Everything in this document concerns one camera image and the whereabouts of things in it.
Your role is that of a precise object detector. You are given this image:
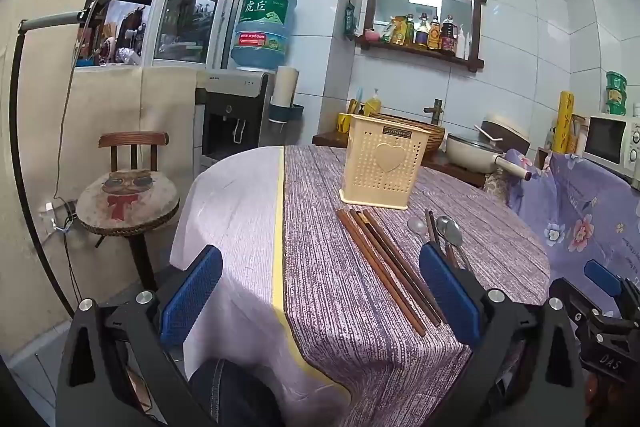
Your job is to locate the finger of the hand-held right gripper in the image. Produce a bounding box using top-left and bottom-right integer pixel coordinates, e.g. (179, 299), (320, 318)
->
(584, 259), (640, 310)
(549, 277), (603, 325)

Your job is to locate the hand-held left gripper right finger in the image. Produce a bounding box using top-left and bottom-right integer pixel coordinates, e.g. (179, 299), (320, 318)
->
(419, 243), (587, 427)

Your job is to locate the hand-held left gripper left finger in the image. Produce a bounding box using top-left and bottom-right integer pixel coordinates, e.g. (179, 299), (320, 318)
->
(56, 244), (223, 427)

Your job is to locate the large metal spoon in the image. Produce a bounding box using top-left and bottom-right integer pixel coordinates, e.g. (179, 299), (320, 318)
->
(435, 215), (473, 273)

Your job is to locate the brown handled utensil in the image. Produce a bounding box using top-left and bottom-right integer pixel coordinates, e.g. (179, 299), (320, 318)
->
(424, 208), (444, 255)

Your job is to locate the cream plastic utensil holder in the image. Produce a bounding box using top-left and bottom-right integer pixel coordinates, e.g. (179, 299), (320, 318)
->
(339, 114), (432, 212)

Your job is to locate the white table cloth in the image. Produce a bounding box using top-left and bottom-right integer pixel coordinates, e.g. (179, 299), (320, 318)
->
(169, 147), (351, 410)

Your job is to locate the person's leg in jeans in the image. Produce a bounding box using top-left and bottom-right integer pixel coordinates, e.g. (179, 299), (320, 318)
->
(187, 357), (287, 427)

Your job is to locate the purple striped tablecloth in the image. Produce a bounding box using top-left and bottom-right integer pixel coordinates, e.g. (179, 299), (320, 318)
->
(281, 144), (551, 413)

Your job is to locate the round cat print cushion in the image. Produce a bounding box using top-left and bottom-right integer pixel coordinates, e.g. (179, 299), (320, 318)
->
(76, 168), (180, 236)

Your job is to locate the white microwave oven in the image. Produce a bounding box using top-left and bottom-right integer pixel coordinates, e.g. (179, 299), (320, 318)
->
(582, 114), (640, 182)

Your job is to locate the cream pot with lid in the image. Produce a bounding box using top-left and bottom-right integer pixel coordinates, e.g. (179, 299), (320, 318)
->
(445, 133), (534, 182)

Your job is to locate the white power strip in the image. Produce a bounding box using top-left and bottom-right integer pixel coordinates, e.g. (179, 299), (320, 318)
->
(44, 202), (77, 234)

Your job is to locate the yellow wrapped roll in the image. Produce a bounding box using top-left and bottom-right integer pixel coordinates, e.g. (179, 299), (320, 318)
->
(556, 91), (575, 154)

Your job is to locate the woven wash basin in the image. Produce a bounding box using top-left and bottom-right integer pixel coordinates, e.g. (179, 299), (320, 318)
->
(370, 112), (446, 154)

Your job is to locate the wooden chair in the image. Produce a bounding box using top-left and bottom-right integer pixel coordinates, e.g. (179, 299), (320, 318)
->
(75, 132), (181, 293)

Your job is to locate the cream rice cooker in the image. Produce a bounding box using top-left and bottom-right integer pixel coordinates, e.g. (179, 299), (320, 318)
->
(473, 113), (530, 154)

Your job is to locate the grey water dispenser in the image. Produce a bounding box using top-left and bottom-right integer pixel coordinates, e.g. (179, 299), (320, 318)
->
(195, 69), (276, 178)

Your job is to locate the stack of green cups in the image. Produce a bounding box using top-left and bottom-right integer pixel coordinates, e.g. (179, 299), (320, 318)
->
(603, 71), (628, 116)

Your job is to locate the bronze faucet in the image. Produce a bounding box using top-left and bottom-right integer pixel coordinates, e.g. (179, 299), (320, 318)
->
(423, 98), (444, 126)

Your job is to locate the beige hanging cloth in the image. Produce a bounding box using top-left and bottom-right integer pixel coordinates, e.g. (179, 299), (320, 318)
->
(70, 66), (199, 208)

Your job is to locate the blue cup holder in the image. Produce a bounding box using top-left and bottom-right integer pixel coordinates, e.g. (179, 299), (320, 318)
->
(267, 103), (305, 126)

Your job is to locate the stack of paper cups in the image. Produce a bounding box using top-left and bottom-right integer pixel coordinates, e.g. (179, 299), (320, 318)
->
(273, 66), (300, 108)

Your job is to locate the black curved stand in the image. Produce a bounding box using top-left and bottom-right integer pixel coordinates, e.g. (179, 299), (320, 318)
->
(9, 0), (231, 319)

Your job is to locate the white plastic bottle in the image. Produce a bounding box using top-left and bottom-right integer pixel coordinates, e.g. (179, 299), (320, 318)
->
(455, 26), (472, 60)

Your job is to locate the dark soy sauce bottle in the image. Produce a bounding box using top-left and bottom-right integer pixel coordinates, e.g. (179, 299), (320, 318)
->
(440, 15), (457, 54)

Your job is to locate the purple label bottle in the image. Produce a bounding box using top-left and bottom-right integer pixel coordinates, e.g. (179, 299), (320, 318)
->
(415, 13), (431, 50)

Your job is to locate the blue water jug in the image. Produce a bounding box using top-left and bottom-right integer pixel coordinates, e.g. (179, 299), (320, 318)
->
(230, 0), (299, 72)

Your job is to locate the cluttered wooden shelf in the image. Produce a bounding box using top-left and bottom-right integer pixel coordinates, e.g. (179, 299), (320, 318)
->
(75, 0), (166, 68)

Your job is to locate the hanging thin cable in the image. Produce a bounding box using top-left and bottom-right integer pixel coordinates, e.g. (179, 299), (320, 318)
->
(52, 0), (157, 212)

